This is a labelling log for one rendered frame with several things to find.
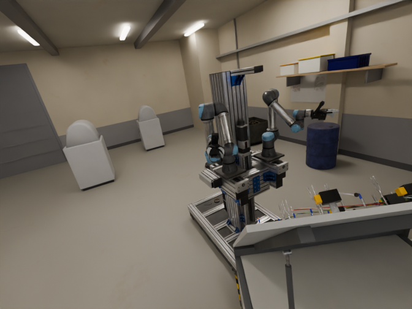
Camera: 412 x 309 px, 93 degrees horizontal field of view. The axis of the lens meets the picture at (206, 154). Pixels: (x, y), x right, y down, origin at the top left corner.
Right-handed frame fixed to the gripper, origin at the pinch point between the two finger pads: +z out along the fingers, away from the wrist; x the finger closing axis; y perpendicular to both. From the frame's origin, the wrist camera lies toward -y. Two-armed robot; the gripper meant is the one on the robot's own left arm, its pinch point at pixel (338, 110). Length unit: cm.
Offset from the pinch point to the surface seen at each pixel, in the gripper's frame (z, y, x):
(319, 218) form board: 8, -26, 150
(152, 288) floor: -143, 139, 156
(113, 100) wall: -702, 14, -196
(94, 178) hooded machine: -454, 129, 63
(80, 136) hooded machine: -456, 31, 42
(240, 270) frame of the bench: -37, 61, 131
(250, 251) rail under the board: -37, 59, 116
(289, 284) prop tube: 0, 12, 150
